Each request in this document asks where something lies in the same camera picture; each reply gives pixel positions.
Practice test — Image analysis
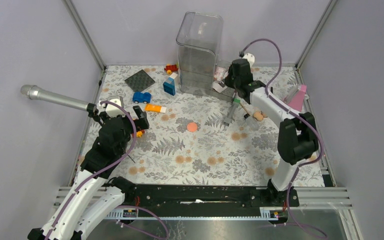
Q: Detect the white eyelash card packet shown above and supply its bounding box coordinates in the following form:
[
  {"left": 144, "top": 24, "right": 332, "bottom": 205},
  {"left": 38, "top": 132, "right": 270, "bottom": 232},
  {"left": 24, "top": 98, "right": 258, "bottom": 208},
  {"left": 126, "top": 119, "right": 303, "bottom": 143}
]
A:
[{"left": 212, "top": 80, "right": 227, "bottom": 93}]

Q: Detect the clear acrylic organizer box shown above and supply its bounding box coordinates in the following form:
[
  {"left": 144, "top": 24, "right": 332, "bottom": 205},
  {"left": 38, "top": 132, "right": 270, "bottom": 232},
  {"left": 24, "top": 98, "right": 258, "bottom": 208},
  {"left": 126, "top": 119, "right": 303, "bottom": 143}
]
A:
[{"left": 175, "top": 11, "right": 224, "bottom": 96}]

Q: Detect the clear pink nail box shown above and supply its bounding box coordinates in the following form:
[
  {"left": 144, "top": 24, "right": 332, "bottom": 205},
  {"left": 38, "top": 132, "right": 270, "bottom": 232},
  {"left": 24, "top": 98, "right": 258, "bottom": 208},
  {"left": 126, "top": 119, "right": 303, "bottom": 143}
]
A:
[{"left": 213, "top": 66, "right": 228, "bottom": 81}]

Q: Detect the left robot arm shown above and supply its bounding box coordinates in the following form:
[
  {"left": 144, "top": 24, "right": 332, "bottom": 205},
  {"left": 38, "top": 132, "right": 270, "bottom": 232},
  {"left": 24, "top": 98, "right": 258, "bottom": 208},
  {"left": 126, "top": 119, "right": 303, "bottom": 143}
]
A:
[{"left": 27, "top": 99, "right": 150, "bottom": 240}]

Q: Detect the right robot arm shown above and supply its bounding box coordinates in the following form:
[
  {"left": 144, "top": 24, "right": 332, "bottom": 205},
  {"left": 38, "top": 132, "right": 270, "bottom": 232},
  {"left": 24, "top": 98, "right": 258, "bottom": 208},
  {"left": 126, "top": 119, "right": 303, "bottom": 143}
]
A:
[{"left": 224, "top": 58, "right": 320, "bottom": 206}]

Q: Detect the beige makeup sponge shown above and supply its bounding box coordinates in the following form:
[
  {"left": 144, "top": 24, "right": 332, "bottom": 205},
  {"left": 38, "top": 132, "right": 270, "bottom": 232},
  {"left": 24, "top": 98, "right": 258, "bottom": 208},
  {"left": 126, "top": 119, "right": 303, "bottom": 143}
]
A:
[{"left": 252, "top": 111, "right": 265, "bottom": 122}]

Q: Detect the yellow red toy block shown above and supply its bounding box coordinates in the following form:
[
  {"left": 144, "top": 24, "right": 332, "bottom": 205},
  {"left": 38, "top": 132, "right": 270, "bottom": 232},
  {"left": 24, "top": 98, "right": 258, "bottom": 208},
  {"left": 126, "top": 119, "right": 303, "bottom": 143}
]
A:
[{"left": 136, "top": 130, "right": 145, "bottom": 138}]

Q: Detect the grey square tube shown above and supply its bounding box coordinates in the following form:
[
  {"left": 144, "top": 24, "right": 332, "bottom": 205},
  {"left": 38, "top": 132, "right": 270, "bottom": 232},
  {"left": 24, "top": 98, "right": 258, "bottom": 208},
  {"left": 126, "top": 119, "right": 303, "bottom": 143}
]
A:
[{"left": 223, "top": 98, "right": 240, "bottom": 127}]

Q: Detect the blue toy car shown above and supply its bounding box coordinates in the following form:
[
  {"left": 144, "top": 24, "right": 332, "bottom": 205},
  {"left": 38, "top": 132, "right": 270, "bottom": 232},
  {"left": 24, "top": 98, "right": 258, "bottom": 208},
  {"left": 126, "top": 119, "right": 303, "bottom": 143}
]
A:
[{"left": 132, "top": 92, "right": 152, "bottom": 104}]

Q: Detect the orange cream tube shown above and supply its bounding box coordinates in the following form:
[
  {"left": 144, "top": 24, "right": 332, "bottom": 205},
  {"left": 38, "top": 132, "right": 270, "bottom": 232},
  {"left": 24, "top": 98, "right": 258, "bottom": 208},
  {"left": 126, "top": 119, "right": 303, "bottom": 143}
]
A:
[{"left": 144, "top": 103, "right": 167, "bottom": 114}]

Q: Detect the dark grey building plate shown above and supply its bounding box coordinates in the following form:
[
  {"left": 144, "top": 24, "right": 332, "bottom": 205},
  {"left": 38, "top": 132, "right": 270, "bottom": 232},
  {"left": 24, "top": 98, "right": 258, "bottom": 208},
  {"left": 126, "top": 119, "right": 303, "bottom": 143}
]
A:
[{"left": 125, "top": 69, "right": 155, "bottom": 92}]

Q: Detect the pink stand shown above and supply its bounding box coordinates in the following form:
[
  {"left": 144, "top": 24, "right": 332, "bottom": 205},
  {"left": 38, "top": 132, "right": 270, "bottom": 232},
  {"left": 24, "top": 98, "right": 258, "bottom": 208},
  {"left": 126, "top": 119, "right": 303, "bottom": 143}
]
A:
[{"left": 283, "top": 84, "right": 307, "bottom": 112}]

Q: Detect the orange round sponge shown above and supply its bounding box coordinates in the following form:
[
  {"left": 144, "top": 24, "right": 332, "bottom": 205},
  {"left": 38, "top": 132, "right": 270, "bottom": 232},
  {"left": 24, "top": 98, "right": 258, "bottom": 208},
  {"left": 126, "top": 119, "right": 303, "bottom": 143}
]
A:
[{"left": 186, "top": 122, "right": 198, "bottom": 133}]

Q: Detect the blue toy block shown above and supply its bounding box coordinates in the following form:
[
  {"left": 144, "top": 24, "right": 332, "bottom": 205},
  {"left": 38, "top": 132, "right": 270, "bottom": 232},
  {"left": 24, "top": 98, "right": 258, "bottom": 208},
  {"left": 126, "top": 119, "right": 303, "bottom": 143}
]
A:
[{"left": 163, "top": 72, "right": 179, "bottom": 96}]

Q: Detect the red yellow toy piece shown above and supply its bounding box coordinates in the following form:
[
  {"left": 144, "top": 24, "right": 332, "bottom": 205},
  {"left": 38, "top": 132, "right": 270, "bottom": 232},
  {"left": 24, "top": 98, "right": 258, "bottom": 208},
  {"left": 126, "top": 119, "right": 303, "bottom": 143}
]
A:
[{"left": 164, "top": 64, "right": 179, "bottom": 75}]

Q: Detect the silver microphone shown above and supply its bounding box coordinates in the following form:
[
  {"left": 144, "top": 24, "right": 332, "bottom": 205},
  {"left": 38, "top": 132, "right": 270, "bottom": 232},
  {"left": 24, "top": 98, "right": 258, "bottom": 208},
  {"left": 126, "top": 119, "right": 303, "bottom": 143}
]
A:
[{"left": 20, "top": 84, "right": 98, "bottom": 115}]

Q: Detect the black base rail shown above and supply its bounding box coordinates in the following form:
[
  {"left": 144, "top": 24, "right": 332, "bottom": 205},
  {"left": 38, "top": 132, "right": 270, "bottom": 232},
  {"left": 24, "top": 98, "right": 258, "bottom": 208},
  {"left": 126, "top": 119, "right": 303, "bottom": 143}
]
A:
[{"left": 119, "top": 183, "right": 300, "bottom": 218}]

